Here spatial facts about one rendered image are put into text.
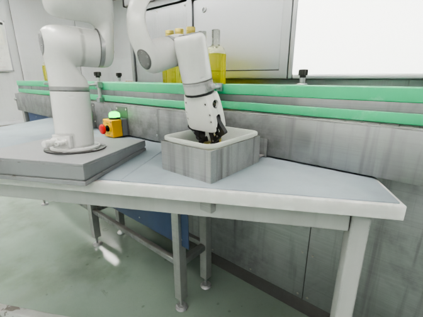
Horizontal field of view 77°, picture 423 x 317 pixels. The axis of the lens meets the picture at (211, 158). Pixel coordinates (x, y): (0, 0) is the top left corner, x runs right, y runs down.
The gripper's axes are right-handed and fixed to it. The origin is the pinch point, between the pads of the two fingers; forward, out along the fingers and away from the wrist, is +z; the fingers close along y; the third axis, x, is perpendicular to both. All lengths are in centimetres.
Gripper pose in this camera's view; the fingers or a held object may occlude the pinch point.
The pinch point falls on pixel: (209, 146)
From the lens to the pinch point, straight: 73.7
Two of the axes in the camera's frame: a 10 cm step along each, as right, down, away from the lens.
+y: -7.5, -2.0, 6.3
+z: 1.7, 8.7, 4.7
